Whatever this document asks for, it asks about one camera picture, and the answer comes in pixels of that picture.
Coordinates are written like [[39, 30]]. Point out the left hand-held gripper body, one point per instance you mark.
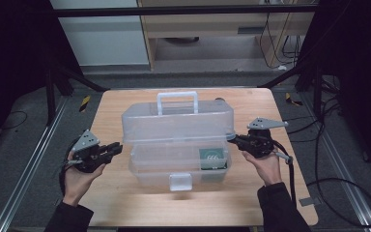
[[88, 154]]

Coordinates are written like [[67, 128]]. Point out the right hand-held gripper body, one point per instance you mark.
[[259, 141]]

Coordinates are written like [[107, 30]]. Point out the green medicine box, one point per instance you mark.
[[213, 158]]

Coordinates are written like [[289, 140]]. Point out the clear plastic storage box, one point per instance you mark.
[[177, 141]]

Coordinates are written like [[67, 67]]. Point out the person's right hand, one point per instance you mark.
[[267, 170]]

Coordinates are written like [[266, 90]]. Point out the person's left hand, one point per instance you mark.
[[79, 183]]

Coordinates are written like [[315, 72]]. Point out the dark round table grommet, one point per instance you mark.
[[220, 99]]

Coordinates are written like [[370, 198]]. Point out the yellow black tape strip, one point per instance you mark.
[[292, 100], [84, 103]]

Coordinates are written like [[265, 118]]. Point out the black metal stand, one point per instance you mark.
[[317, 90], [50, 96]]

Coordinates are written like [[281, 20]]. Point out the grey tape piece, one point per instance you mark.
[[309, 201]]

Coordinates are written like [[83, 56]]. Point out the white cabinet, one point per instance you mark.
[[106, 42]]

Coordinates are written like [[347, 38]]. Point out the dark object under desk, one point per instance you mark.
[[182, 40]]

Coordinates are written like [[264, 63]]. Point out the light wooden desk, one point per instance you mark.
[[203, 24]]

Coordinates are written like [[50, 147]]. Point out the aluminium floor rail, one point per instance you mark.
[[344, 167], [29, 167]]

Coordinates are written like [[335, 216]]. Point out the black horizontal frame bar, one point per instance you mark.
[[174, 10]]

